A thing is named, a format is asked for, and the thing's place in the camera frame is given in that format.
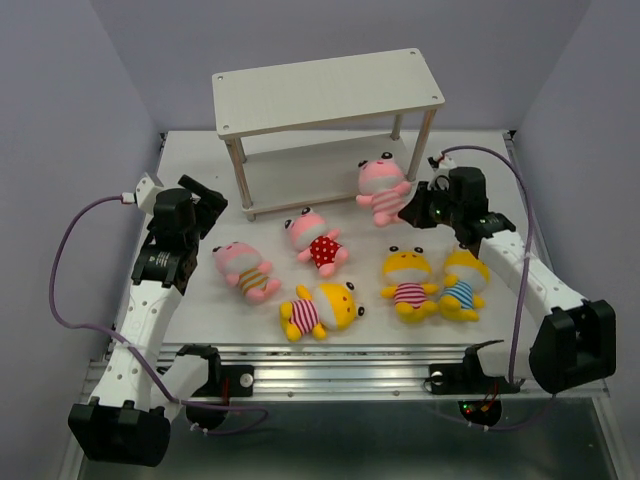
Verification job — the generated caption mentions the yellow frog lying sideways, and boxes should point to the yellow frog lying sideways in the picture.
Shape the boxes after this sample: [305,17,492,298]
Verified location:
[279,282,366,342]

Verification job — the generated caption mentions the pink frog red polka-dot shirt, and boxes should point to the pink frog red polka-dot shirt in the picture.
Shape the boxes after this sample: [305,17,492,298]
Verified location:
[284,207,349,278]

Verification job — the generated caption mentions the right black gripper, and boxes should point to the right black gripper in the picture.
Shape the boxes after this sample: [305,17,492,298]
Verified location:
[396,180,462,228]

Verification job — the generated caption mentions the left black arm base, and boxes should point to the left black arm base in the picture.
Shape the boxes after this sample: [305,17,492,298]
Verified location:
[173,344,254,403]

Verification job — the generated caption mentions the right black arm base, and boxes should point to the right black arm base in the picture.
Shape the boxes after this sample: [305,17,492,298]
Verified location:
[423,347,521,431]

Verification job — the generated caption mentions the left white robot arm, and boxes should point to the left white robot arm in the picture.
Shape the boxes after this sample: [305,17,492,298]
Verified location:
[68,175,228,467]

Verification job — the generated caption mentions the yellow frog blue-striped shirt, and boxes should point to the yellow frog blue-striped shirt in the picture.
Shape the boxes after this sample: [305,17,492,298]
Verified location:
[438,250,490,323]

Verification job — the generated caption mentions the pink frog orange-striped shirt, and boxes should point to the pink frog orange-striped shirt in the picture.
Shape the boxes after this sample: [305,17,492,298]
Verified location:
[212,242,281,305]

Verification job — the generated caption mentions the pink frog pink-striped shirt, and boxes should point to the pink frog pink-striped shirt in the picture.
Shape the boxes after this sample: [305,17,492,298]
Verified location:
[356,151,412,228]

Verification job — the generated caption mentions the yellow frog red-striped shirt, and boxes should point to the yellow frog red-striped shirt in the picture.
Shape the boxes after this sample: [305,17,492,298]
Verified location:
[380,245,439,323]

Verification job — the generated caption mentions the white two-tier shelf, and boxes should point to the white two-tier shelf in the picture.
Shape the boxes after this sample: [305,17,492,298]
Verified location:
[212,48,445,220]

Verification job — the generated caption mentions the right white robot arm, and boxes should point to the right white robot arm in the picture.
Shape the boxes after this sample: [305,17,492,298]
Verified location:
[399,163,616,394]

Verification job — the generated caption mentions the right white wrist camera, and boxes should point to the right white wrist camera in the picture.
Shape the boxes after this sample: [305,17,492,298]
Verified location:
[428,153,457,177]

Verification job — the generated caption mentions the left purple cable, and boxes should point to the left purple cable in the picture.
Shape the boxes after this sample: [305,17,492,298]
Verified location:
[50,194,269,436]

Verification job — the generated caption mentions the aluminium mounting rail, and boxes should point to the aluminium mounting rail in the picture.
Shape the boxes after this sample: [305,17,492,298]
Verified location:
[82,130,612,401]

